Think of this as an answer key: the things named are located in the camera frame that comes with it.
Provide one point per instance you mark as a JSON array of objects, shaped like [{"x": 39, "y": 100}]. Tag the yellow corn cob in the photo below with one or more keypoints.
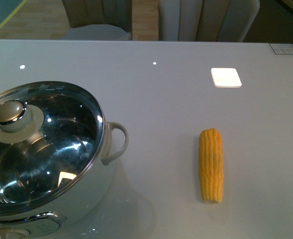
[{"x": 211, "y": 166}]

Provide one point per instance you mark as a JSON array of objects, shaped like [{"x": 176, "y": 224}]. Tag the glass pot lid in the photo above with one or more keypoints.
[{"x": 36, "y": 171}]

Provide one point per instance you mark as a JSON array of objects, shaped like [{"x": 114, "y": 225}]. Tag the white electric cooking pot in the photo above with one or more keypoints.
[{"x": 17, "y": 123}]

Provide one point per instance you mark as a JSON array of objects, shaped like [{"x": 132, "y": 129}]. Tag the beige chair left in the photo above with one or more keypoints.
[{"x": 109, "y": 20}]

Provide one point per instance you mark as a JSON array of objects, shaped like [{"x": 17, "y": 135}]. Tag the beige chair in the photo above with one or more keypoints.
[
  {"x": 109, "y": 20},
  {"x": 206, "y": 20}
]

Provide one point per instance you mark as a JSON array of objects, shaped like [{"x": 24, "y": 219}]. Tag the beige chair right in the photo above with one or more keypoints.
[{"x": 206, "y": 20}]

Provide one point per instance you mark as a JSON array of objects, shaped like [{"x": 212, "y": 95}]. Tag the sticker label on table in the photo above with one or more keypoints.
[{"x": 282, "y": 48}]

